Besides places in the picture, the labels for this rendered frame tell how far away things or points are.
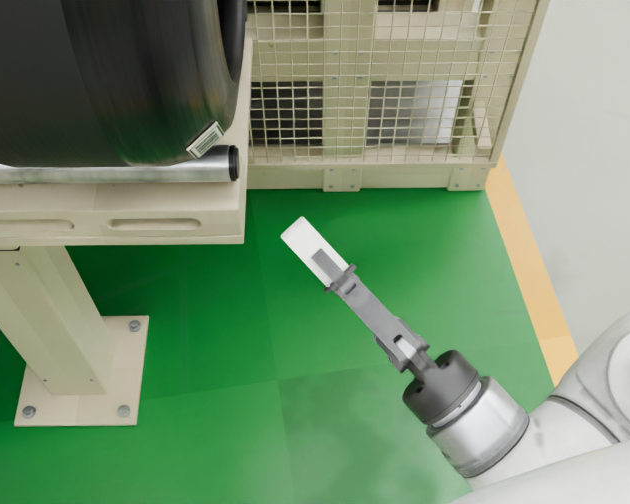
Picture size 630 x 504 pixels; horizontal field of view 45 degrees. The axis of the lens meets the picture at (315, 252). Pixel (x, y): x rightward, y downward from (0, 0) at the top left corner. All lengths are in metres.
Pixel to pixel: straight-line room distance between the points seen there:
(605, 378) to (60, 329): 1.03
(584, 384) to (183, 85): 0.47
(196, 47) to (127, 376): 1.23
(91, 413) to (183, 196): 0.92
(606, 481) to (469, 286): 1.71
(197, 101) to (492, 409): 0.39
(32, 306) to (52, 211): 0.48
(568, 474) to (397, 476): 1.49
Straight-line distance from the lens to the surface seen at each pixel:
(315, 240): 0.75
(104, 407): 1.79
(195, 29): 0.65
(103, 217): 0.98
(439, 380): 0.74
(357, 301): 0.72
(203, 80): 0.69
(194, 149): 0.77
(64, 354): 1.61
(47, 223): 1.03
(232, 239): 0.99
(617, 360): 0.78
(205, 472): 1.71
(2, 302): 1.45
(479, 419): 0.74
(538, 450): 0.77
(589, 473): 0.21
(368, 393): 1.75
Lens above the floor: 1.63
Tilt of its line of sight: 58 degrees down
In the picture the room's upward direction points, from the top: straight up
